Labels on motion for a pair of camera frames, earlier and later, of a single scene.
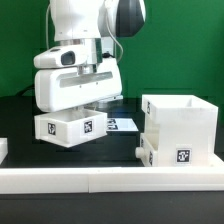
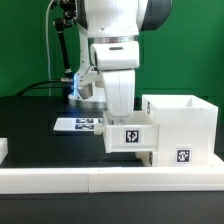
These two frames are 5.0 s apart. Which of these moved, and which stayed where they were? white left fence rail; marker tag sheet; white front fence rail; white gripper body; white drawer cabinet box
Moved: white gripper body; marker tag sheet
Stayed: white front fence rail; white drawer cabinet box; white left fence rail
